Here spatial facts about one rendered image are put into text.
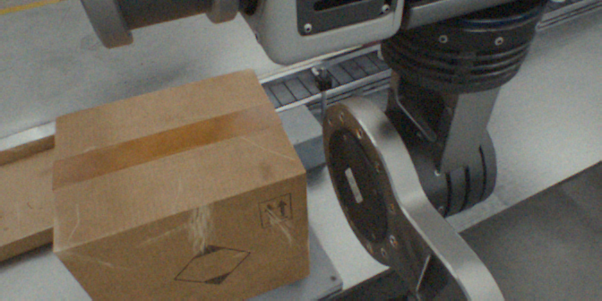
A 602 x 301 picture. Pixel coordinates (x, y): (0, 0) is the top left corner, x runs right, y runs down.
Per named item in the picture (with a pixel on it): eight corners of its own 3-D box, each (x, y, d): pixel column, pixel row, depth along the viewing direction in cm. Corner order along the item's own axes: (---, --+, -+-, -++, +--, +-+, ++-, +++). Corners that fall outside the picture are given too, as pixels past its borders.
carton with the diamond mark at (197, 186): (267, 174, 91) (252, 65, 72) (311, 276, 75) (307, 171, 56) (114, 221, 84) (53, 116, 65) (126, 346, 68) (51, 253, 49)
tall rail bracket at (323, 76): (317, 107, 108) (316, 50, 96) (331, 126, 103) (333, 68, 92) (305, 112, 107) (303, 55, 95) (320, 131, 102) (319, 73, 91)
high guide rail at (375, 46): (506, 3, 116) (508, -2, 115) (510, 4, 116) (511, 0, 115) (74, 147, 85) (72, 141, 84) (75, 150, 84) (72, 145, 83)
